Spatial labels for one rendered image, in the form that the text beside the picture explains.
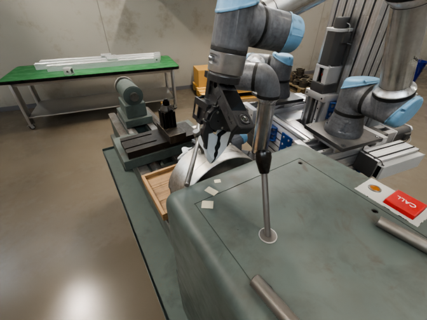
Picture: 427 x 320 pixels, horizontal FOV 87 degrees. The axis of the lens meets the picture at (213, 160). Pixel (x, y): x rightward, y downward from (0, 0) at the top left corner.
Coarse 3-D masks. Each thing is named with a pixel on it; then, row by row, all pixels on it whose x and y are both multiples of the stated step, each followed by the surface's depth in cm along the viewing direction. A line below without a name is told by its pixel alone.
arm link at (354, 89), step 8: (344, 80) 88; (352, 80) 83; (360, 80) 81; (368, 80) 80; (376, 80) 80; (344, 88) 87; (352, 88) 84; (360, 88) 82; (368, 88) 80; (344, 96) 87; (352, 96) 84; (360, 96) 82; (336, 104) 93; (344, 104) 88; (352, 104) 85; (360, 104) 82; (344, 112) 89; (352, 112) 88; (360, 112) 85
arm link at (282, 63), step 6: (276, 54) 120; (282, 54) 121; (288, 54) 123; (270, 60) 122; (276, 60) 121; (282, 60) 119; (288, 60) 119; (276, 66) 122; (282, 66) 121; (288, 66) 121; (276, 72) 124; (282, 72) 123; (288, 72) 123; (282, 78) 124; (288, 78) 126
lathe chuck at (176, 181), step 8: (232, 144) 82; (192, 152) 73; (224, 152) 71; (184, 160) 73; (200, 160) 69; (176, 168) 74; (184, 168) 71; (176, 176) 73; (184, 176) 70; (168, 184) 77; (176, 184) 72
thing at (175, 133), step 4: (160, 128) 133; (176, 128) 130; (180, 128) 130; (160, 132) 136; (164, 132) 129; (168, 132) 126; (172, 132) 126; (176, 132) 126; (180, 132) 126; (184, 132) 126; (164, 136) 131; (168, 136) 123; (172, 136) 123; (176, 136) 125; (180, 136) 126; (184, 136) 128; (168, 140) 126; (172, 140) 125; (176, 140) 126; (180, 140) 128
